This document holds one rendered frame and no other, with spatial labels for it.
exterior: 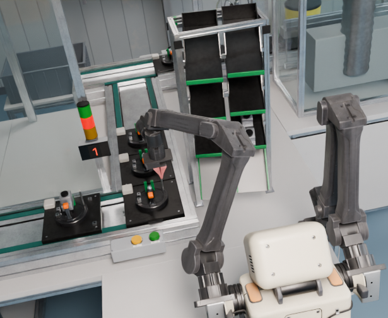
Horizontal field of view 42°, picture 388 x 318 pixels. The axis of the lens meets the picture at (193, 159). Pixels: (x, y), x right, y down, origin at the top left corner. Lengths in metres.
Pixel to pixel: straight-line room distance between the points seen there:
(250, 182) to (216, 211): 0.73
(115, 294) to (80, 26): 3.76
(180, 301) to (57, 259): 0.53
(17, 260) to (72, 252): 0.21
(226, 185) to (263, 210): 0.86
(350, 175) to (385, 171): 1.69
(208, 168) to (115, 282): 0.58
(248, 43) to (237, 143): 0.67
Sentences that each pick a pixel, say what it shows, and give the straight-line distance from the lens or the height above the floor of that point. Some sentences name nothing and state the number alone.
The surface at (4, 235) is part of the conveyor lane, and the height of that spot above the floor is 0.92.
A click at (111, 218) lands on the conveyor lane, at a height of 0.92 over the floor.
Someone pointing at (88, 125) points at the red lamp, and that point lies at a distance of 2.02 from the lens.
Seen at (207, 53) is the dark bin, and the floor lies 1.57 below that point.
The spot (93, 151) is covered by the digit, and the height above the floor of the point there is 1.21.
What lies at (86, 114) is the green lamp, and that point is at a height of 1.38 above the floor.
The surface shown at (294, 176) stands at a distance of 2.37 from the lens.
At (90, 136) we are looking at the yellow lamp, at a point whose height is 1.28.
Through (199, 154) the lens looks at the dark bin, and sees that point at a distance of 1.94.
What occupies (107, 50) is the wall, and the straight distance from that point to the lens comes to 5.43.
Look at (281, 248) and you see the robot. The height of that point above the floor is 1.36.
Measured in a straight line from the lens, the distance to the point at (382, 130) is 2.94.
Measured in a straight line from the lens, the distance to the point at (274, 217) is 2.16.
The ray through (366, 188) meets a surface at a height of 0.35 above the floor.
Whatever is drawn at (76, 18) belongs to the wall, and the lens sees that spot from 5.32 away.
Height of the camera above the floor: 2.33
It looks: 36 degrees down
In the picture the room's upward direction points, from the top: 7 degrees counter-clockwise
